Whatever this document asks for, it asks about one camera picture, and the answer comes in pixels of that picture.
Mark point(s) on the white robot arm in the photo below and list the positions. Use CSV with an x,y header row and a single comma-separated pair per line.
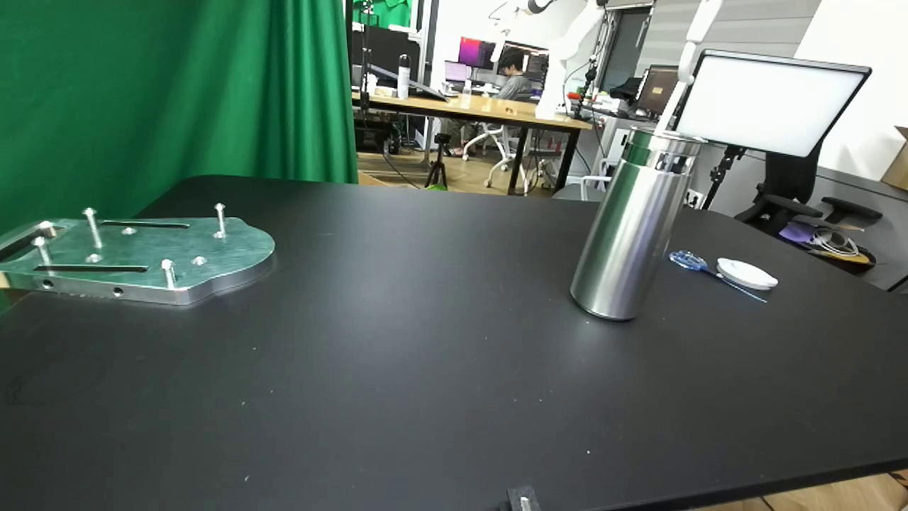
x,y
569,57

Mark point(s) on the white drinking bottle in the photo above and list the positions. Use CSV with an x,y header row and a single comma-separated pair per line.
x,y
405,79

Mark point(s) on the small black tripod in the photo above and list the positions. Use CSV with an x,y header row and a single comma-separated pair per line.
x,y
436,166

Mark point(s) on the wooden desk with black legs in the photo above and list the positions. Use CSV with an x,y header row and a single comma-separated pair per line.
x,y
471,109

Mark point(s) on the seated person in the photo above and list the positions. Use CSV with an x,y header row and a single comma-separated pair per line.
x,y
514,75

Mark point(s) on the laptop with pink screen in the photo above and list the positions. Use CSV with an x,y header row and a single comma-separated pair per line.
x,y
474,48

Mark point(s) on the short silver bolt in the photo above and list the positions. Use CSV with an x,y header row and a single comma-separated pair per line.
x,y
95,257
129,231
200,260

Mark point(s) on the white round disc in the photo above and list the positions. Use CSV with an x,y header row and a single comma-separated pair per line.
x,y
748,272

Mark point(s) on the metal mounting plate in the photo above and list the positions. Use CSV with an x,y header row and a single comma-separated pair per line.
x,y
152,257

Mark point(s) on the purple cloth on chair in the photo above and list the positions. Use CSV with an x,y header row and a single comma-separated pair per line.
x,y
800,233

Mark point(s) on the green curtain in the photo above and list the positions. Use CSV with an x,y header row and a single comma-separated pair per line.
x,y
142,93

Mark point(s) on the cardboard box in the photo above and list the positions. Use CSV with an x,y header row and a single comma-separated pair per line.
x,y
898,166

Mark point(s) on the white screen with black frame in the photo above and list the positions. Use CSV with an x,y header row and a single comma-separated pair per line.
x,y
783,109

